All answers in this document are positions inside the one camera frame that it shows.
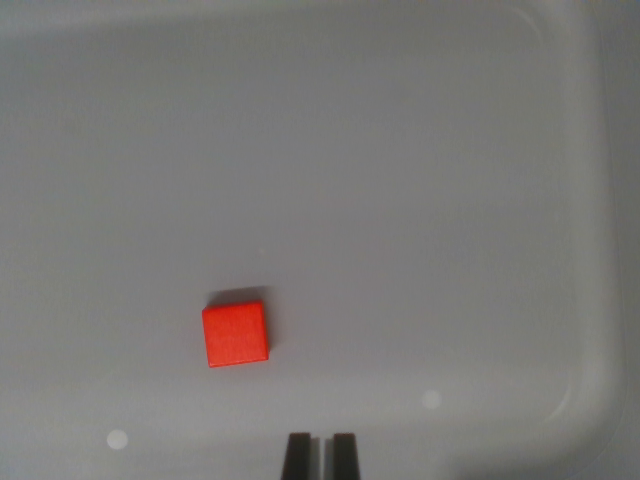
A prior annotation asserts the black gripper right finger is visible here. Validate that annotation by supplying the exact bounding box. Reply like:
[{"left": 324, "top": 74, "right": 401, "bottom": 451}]
[{"left": 330, "top": 432, "right": 362, "bottom": 480}]

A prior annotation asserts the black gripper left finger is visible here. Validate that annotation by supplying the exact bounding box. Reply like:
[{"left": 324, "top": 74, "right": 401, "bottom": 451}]
[{"left": 280, "top": 431, "right": 315, "bottom": 480}]

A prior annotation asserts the red wooden block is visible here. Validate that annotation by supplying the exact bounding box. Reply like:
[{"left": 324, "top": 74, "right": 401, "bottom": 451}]
[{"left": 201, "top": 299, "right": 271, "bottom": 369}]

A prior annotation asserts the grey plastic tray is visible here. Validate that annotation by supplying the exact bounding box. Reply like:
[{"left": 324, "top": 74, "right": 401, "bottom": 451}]
[{"left": 0, "top": 0, "right": 640, "bottom": 480}]

